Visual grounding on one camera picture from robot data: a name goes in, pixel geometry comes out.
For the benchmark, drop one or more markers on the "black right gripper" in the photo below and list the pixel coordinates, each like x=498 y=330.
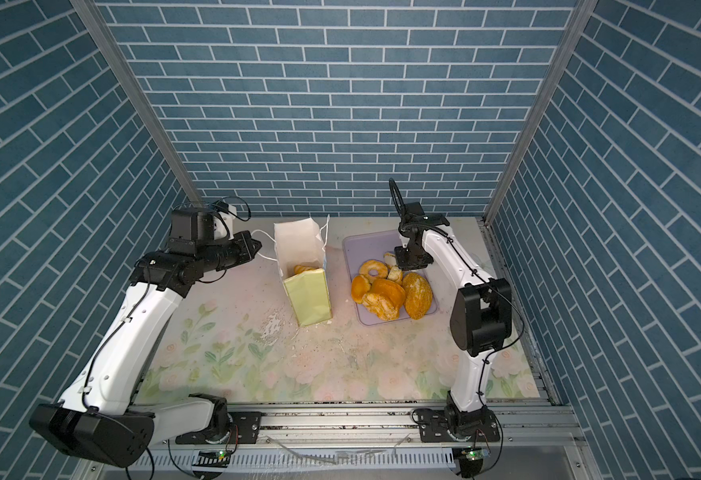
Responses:
x=403 y=264

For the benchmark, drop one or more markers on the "sesame seeded oval bread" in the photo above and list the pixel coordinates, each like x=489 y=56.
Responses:
x=418 y=295

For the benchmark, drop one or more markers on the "ring donut bread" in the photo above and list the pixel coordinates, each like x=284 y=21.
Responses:
x=373 y=270

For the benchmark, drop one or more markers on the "aluminium corner post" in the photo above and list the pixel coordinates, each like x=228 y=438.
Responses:
x=93 y=21
x=560 y=59

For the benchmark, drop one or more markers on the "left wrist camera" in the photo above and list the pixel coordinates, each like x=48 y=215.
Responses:
x=223 y=216

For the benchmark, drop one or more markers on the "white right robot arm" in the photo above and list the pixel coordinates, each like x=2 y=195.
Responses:
x=480 y=320

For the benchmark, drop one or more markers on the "golden croissant bread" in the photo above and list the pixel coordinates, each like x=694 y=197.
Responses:
x=299 y=269

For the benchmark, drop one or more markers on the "aluminium corner post right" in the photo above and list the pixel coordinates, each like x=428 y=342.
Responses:
x=560 y=59

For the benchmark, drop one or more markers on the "large twisted golden bread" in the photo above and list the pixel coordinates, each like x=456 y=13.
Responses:
x=384 y=299

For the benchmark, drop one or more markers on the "aluminium corner post left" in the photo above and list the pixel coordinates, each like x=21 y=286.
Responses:
x=93 y=21

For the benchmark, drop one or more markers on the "small pale bread roll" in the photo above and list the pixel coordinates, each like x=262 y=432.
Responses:
x=395 y=274

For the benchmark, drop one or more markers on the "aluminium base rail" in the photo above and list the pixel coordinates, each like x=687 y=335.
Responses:
x=372 y=440

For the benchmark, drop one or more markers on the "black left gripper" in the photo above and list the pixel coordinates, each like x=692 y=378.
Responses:
x=245 y=254

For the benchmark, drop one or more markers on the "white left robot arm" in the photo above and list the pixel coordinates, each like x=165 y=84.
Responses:
x=94 y=418

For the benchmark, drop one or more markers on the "lilac plastic tray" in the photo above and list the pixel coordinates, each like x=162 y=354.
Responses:
x=359 y=249

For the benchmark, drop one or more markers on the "white paper gift bag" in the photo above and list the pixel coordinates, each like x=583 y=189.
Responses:
x=300 y=254

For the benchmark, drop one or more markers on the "round orange bun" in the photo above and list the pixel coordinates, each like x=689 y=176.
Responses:
x=360 y=286

